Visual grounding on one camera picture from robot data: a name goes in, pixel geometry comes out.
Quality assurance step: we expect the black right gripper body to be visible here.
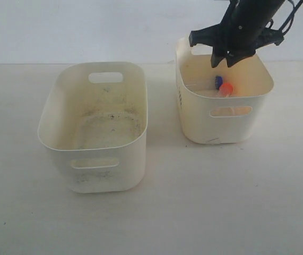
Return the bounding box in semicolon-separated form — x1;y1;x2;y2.
188;0;284;57

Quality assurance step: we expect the blue-capped tube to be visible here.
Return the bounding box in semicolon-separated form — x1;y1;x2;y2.
214;75;223;90

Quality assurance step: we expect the orange-capped tube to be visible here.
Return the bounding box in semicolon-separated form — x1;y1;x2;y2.
217;82;234;98

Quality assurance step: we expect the cream plastic bin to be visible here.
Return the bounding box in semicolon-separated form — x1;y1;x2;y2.
38;62;148;193
175;37;274;145

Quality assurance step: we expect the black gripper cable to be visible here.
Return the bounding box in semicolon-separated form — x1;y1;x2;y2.
278;0;303;37

